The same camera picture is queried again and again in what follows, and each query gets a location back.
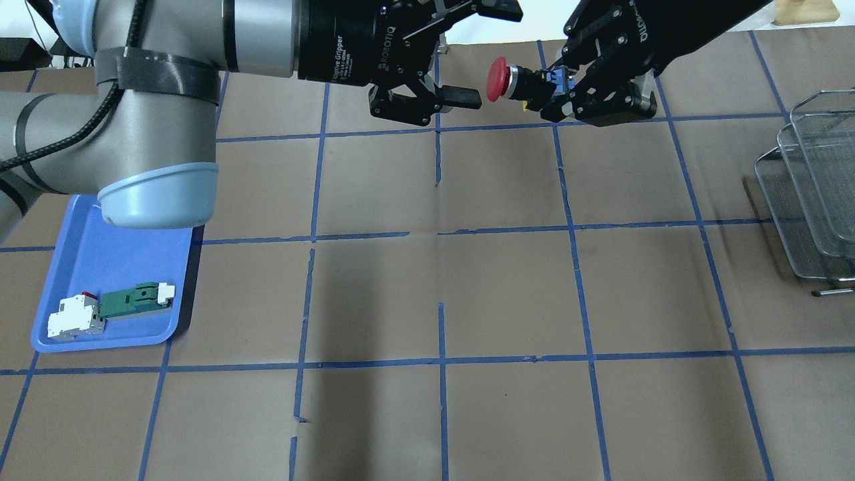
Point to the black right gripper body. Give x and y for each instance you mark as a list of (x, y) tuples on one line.
[(658, 33)]

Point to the aluminium frame post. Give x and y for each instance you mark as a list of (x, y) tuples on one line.
[(442, 46)]

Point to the white circuit breaker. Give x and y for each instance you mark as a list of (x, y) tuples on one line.
[(75, 316)]

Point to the red emergency stop button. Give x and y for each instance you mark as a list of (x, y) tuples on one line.
[(534, 88)]

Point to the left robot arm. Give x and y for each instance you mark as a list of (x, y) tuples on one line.
[(145, 144)]

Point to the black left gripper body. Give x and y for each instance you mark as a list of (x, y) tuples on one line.
[(337, 41)]

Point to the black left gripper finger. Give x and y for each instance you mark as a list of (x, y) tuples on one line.
[(427, 100), (449, 13)]

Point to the green terminal block module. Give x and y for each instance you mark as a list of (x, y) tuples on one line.
[(142, 299)]

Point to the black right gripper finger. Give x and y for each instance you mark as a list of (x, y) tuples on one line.
[(632, 101), (597, 30)]

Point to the blue plastic tray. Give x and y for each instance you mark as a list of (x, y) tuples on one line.
[(93, 256)]

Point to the silver wire mesh shelf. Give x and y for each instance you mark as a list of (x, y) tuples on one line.
[(807, 183)]

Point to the wooden cutting board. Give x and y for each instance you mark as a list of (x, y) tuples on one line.
[(804, 12)]

